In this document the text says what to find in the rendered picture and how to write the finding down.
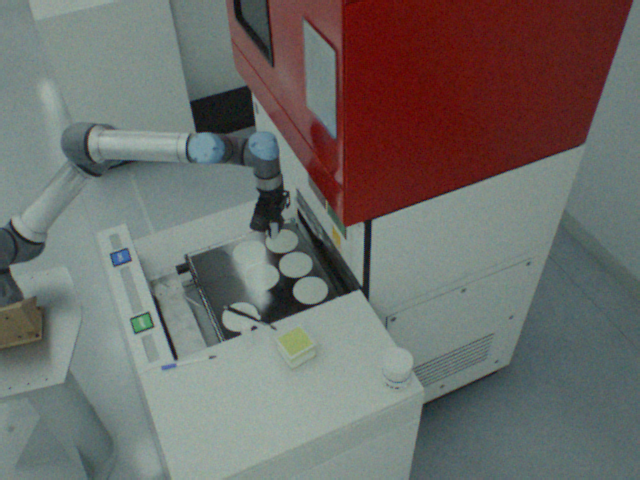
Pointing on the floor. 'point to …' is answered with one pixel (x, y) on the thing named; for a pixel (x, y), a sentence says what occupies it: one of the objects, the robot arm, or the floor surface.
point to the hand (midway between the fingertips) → (271, 237)
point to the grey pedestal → (58, 438)
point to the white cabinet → (370, 459)
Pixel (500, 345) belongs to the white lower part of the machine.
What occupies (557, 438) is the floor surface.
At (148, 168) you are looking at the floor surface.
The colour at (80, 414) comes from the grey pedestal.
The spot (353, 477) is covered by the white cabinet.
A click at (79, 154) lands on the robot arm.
